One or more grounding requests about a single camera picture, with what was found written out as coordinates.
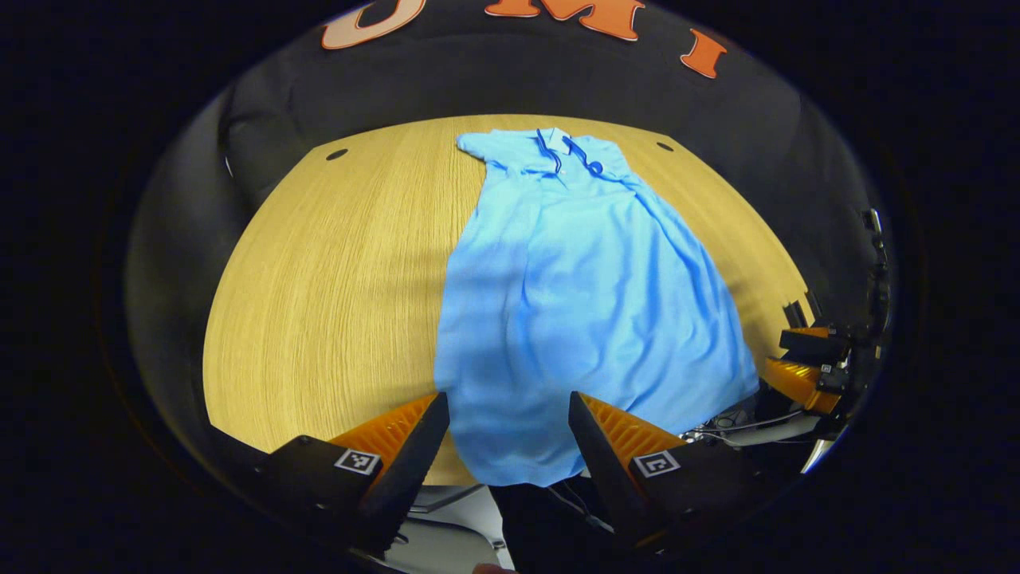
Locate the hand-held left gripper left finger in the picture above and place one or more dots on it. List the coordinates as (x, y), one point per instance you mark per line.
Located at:
(410, 478)

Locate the white bar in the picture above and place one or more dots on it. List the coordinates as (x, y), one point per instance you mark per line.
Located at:
(781, 433)

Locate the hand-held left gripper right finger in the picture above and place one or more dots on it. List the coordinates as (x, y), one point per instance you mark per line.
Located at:
(606, 478)

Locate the black bracket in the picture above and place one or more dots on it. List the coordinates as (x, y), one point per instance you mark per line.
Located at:
(797, 312)

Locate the white metal frame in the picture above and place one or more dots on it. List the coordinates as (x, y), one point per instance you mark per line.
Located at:
(446, 550)

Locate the light blue T-shirt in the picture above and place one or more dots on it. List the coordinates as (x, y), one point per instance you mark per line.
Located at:
(574, 319)

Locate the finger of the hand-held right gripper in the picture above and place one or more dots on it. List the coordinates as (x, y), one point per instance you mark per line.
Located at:
(833, 379)
(817, 344)

